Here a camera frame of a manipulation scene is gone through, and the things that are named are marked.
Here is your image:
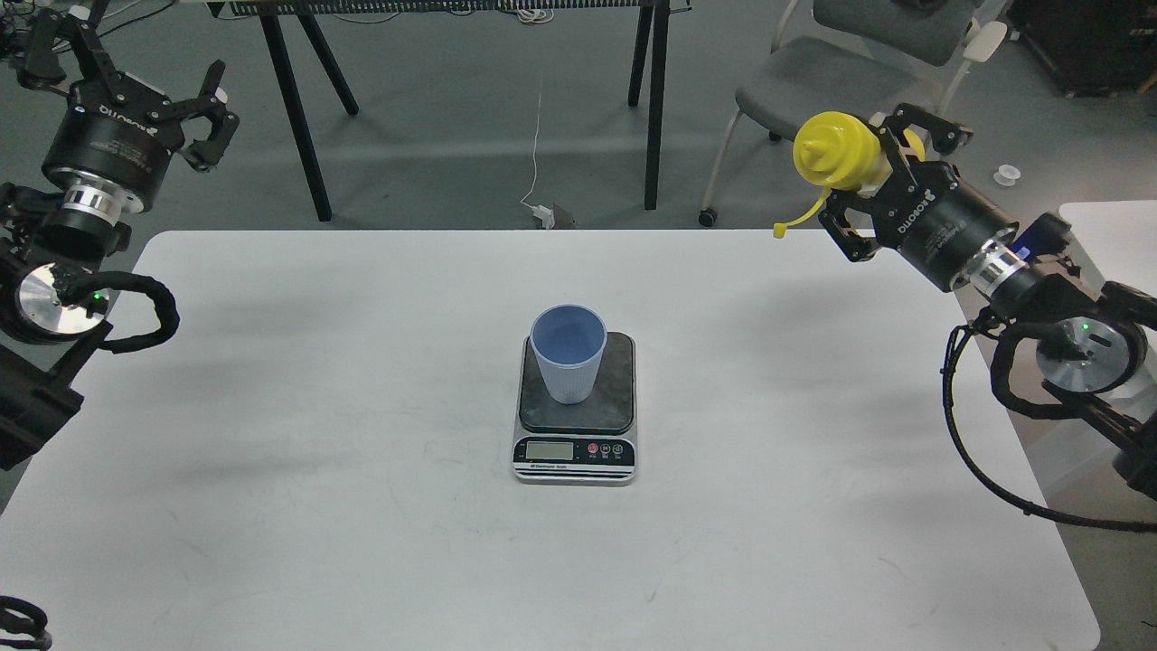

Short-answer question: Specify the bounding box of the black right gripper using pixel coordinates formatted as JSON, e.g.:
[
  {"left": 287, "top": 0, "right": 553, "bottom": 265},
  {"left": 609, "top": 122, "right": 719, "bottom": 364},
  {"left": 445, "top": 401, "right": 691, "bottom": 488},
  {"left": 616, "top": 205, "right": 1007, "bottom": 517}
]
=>
[{"left": 817, "top": 103, "right": 1018, "bottom": 293}]

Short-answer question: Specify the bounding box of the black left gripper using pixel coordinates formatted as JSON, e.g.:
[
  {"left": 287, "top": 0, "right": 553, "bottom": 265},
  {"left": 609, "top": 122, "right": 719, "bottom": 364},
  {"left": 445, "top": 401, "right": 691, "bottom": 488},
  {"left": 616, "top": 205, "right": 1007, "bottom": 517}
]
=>
[{"left": 19, "top": 5, "right": 241, "bottom": 216}]

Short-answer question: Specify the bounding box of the yellow squeeze bottle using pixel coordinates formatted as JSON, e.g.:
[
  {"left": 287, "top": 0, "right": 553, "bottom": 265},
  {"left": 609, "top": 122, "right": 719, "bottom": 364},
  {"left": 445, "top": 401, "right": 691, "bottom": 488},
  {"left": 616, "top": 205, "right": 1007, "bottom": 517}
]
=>
[{"left": 773, "top": 111, "right": 892, "bottom": 239}]

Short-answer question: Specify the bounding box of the blue ribbed plastic cup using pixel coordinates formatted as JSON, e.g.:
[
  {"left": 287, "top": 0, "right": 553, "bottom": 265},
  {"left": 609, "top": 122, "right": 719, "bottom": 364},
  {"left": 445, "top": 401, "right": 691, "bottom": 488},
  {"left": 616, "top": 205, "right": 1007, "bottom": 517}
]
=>
[{"left": 529, "top": 304, "right": 610, "bottom": 405}]

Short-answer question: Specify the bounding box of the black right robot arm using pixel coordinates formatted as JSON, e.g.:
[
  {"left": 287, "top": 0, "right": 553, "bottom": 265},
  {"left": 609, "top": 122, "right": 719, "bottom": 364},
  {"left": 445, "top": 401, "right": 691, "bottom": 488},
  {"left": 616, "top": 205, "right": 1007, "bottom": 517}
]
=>
[{"left": 793, "top": 103, "right": 1154, "bottom": 497}]

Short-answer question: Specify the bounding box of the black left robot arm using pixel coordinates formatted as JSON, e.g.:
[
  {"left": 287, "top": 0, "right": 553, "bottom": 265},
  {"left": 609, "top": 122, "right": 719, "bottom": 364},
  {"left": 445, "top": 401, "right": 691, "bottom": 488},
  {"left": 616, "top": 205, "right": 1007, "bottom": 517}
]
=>
[{"left": 1, "top": 1, "right": 239, "bottom": 469}]

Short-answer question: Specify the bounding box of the digital kitchen scale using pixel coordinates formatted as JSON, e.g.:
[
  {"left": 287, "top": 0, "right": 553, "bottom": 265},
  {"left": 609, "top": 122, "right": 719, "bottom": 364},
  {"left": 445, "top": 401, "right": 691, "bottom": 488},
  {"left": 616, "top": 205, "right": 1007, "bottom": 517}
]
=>
[{"left": 510, "top": 331, "right": 639, "bottom": 486}]

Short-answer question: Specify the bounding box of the small white plastic spool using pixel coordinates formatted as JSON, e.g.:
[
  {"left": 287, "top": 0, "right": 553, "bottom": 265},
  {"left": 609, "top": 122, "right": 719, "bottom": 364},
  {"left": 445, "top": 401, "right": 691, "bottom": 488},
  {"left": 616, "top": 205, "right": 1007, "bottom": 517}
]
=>
[{"left": 992, "top": 164, "right": 1023, "bottom": 188}]

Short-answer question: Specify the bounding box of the grey office chair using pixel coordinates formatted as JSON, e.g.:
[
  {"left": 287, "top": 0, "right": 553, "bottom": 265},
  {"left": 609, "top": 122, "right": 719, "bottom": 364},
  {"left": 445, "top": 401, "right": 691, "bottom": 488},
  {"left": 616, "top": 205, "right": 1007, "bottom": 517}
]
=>
[{"left": 698, "top": 1, "right": 1009, "bottom": 228}]

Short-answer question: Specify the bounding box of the white side table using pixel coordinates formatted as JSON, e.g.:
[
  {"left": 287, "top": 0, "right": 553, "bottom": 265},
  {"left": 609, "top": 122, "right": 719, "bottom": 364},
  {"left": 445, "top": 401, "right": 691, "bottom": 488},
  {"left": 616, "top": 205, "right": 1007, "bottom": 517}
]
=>
[{"left": 1059, "top": 201, "right": 1156, "bottom": 296}]

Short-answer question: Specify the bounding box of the dark cabinet corner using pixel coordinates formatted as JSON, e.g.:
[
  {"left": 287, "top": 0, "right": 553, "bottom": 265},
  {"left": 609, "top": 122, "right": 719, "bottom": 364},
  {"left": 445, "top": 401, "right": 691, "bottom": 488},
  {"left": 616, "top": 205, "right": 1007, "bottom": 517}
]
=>
[{"left": 1007, "top": 1, "right": 1156, "bottom": 98}]

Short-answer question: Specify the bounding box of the black trestle table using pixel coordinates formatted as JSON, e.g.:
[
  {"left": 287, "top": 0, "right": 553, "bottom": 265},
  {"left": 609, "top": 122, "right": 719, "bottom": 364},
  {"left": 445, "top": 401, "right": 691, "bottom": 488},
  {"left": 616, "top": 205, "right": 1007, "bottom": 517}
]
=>
[{"left": 206, "top": 0, "right": 692, "bottom": 223}]

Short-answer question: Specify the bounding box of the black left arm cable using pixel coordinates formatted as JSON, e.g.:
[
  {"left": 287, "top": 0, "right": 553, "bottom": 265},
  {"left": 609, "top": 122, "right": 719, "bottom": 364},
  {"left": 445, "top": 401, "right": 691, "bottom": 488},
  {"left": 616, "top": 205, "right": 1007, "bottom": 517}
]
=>
[{"left": 54, "top": 271, "right": 180, "bottom": 354}]

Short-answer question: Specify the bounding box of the white cable with plug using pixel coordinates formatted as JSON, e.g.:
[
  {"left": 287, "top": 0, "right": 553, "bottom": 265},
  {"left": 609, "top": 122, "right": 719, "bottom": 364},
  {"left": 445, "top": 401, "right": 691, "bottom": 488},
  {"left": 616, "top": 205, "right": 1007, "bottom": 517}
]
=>
[{"left": 519, "top": 68, "right": 579, "bottom": 229}]

